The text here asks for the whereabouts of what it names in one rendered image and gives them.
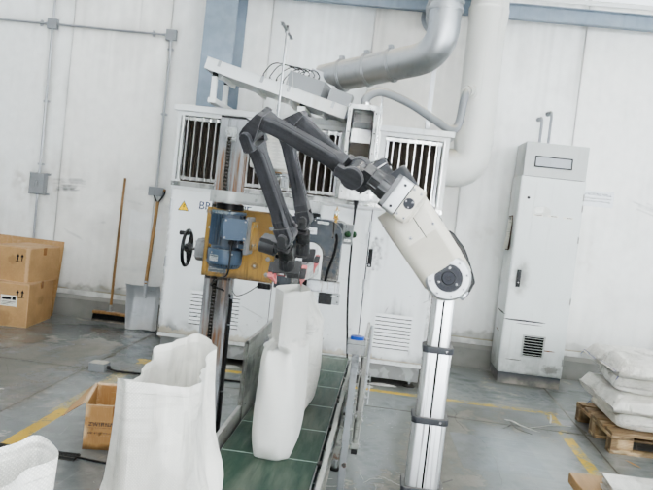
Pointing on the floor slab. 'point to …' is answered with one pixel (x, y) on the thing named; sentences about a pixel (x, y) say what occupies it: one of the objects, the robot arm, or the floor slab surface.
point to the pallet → (601, 427)
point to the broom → (113, 282)
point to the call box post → (347, 422)
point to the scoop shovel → (147, 310)
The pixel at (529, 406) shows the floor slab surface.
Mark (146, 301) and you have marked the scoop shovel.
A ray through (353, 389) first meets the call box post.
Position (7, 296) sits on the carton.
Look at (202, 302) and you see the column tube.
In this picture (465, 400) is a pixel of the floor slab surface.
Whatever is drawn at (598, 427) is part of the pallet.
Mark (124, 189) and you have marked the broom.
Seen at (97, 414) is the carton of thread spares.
